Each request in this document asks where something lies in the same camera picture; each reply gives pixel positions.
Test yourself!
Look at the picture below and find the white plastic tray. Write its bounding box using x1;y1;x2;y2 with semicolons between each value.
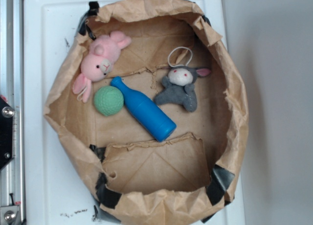
23;0;246;225

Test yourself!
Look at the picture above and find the grey plush bunny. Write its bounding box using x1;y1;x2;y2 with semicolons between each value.
154;46;212;113

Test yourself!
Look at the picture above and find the aluminium frame rail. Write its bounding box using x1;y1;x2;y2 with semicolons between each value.
0;0;26;225

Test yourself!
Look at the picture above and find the brown paper bag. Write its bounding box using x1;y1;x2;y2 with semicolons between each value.
44;0;248;225

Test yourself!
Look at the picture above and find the green textured ball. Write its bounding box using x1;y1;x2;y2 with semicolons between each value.
93;86;124;116

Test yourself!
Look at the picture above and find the pink plush bunny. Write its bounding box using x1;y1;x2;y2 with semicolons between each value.
72;31;132;103

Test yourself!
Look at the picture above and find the blue plastic bottle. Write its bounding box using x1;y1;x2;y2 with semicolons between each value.
111;76;177;142

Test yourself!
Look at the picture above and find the black metal bracket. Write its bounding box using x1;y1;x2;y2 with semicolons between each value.
0;95;15;171

